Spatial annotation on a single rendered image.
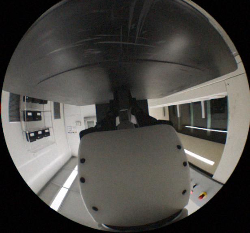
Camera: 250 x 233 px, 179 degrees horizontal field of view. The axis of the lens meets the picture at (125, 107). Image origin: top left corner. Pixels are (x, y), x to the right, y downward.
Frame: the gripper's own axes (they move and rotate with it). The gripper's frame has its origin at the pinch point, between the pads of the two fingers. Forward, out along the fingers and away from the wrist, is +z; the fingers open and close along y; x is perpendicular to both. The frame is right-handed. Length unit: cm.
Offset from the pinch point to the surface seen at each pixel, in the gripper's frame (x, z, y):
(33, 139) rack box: -114, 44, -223
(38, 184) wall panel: -178, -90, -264
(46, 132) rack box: -155, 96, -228
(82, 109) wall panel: -241, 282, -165
